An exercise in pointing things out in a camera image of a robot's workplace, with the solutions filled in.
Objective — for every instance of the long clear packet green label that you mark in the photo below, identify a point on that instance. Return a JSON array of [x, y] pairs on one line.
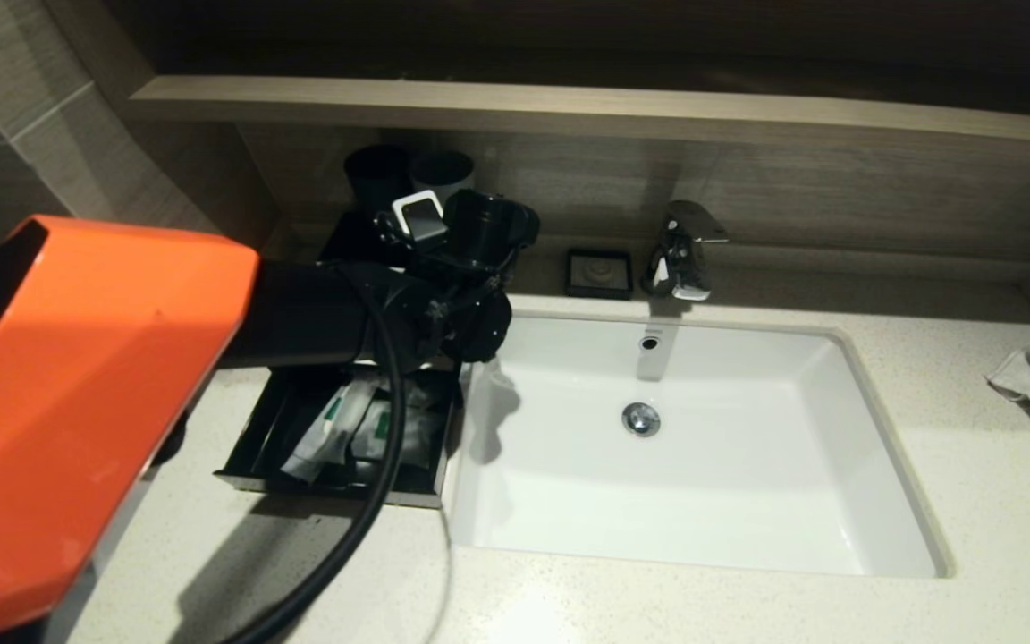
[[332, 429]]

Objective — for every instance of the chrome sink drain plug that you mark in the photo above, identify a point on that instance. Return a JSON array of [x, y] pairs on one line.
[[641, 419]]

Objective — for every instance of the small packet green label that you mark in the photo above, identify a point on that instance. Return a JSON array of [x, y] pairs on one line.
[[372, 434], [430, 407]]

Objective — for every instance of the white cup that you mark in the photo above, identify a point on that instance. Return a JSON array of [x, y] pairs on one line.
[[443, 170]]

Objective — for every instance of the black square soap dish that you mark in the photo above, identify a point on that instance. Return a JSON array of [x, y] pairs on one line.
[[599, 273]]

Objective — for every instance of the glossy black unlined drawer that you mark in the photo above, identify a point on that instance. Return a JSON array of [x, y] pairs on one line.
[[251, 447]]

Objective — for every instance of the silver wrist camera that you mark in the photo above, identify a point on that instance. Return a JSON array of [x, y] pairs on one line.
[[421, 217]]

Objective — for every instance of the wooden wall shelf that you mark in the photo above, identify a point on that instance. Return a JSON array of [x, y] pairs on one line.
[[569, 107]]

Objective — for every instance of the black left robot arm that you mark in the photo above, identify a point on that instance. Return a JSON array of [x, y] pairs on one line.
[[77, 402]]

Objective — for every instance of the dark metal cup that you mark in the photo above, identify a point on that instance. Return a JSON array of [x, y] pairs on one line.
[[376, 174]]

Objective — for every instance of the white ceramic sink basin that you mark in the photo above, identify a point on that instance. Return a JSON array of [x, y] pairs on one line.
[[703, 501]]

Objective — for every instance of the chrome sink faucet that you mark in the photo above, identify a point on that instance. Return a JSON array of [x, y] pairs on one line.
[[685, 259]]

